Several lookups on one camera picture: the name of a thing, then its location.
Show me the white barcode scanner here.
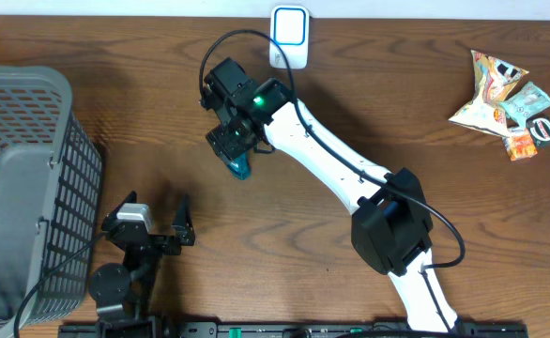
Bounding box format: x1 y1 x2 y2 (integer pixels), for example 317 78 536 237
269 5 310 69

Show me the green round-logo packet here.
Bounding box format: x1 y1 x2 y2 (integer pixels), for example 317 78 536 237
527 115 550 148

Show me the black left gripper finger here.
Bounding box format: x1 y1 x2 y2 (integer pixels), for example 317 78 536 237
171 194 195 246
101 191 137 232

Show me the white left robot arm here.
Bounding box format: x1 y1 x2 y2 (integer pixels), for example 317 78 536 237
88 191 195 337

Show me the orange tissue pack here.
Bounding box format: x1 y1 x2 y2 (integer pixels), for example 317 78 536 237
503 127 538 161

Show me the orange snack chip bag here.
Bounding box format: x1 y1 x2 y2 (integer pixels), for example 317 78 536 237
449 50 529 137

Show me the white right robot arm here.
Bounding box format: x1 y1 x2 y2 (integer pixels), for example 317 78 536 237
200 58 458 333

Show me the white flushable wipes pack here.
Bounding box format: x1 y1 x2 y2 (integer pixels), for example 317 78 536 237
498 82 550 128

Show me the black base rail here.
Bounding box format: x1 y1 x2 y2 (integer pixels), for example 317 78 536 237
58 320 529 338

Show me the grey plastic shopping basket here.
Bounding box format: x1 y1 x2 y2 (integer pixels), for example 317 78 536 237
0 66 103 337

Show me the blue water bottle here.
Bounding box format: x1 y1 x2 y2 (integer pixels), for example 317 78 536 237
226 153 251 180

